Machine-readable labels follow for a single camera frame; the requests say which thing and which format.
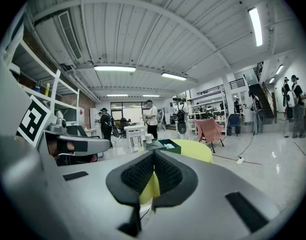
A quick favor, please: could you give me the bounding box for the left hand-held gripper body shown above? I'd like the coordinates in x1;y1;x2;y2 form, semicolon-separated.
15;94;68;165

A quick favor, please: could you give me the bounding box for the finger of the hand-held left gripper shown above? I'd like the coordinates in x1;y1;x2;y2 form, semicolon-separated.
74;134;111;157

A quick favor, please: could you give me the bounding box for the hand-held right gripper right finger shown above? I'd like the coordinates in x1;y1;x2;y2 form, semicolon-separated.
151;148;281;240

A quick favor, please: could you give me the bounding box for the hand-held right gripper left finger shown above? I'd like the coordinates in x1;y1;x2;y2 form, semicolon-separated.
57;148;156;240

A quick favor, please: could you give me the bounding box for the dark green box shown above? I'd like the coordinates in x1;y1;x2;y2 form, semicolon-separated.
158;138;182;155

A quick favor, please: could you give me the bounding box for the dark green tray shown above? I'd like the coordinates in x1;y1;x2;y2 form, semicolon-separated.
142;140;166;152

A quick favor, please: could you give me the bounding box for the person's left hand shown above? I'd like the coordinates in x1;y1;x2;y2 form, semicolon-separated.
48;140;76;158

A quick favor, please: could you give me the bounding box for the yellow round table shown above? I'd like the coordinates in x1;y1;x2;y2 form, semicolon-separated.
137;139;214;205

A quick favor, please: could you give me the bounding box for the white table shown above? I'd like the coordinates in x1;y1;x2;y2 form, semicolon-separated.
123;125;148;152

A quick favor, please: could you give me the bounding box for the large dark-framed window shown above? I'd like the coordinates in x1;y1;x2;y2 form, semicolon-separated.
110;101;148;125

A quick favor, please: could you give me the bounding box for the pink cloth-covered chair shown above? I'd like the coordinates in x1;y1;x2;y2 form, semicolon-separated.
194;118;226;154

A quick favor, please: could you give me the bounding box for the blue chair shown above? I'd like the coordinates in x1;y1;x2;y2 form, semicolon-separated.
227;113;241;137

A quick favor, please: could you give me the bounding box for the black backpack on white stand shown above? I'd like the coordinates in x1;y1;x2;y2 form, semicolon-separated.
176;103;188;141

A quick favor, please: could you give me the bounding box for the white metal shelf rack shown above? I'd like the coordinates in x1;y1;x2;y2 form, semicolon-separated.
187;88;229;136

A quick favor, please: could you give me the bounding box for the ceiling air conditioner unit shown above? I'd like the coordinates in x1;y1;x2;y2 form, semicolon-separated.
34;10;83;66

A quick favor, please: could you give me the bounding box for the dark staircase with railing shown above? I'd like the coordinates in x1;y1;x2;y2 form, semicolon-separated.
249;82;276;125

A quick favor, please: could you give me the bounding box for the white wall shelving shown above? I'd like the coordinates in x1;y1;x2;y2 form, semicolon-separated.
2;37;80;125

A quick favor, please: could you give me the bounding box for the black floor cable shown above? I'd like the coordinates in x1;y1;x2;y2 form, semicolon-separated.
239;133;255;159

